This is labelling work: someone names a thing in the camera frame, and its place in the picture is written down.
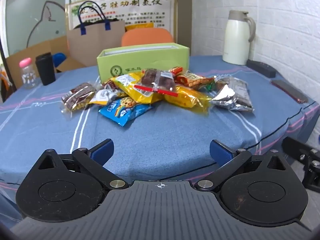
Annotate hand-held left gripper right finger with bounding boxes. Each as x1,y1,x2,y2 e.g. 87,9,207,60
195,140,292,191

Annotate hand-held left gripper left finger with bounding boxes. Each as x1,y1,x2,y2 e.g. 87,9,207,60
31,139,129,190

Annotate blue cookie packet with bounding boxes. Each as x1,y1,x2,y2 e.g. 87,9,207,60
98,97,153,128

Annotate small white snack packet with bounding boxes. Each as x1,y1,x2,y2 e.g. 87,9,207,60
89,89,121,105

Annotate silver foil snack packet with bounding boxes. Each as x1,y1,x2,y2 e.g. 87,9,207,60
210,76,255,112

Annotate clear packet of brown bars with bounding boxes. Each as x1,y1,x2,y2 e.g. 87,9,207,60
61,82,97,116

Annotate yellow snack packet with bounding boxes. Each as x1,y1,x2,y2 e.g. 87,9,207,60
164,85,213,115
110,71,163,105

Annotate red fried snack packet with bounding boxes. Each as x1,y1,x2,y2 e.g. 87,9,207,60
174,71,215,91

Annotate clear zip bag red strip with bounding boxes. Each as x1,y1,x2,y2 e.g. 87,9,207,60
134,69,178,97

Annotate green cardboard box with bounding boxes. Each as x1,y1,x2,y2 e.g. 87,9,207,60
97,43,190,83

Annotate blue striped tablecloth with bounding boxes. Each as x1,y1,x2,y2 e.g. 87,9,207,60
0,55,317,230

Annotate smartphone with red case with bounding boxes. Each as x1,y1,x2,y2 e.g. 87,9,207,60
271,79,309,104

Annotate black rectangular box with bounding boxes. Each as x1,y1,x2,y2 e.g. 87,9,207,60
246,59,277,78

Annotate black tumbler cup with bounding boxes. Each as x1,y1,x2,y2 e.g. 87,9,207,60
35,53,56,86

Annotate blue plastic object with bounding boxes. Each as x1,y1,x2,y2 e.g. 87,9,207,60
52,52,67,69

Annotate clear bottle pink cap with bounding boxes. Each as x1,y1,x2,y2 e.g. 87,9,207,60
19,57,39,89

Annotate white thermos jug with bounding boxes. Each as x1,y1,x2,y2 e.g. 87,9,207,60
222,10,257,65

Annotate orange chair back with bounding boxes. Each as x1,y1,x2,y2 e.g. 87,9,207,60
121,28,174,47

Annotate brown cardboard box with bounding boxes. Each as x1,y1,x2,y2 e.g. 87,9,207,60
5,35,87,91

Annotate frosted glass panel cat outline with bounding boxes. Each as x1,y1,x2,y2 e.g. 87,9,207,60
5,0,67,55

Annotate brown paper bag blue handles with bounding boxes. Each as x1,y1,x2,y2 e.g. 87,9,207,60
66,1,125,68

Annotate wall poster with green border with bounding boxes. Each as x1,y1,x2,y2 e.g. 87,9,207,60
65,0,178,46

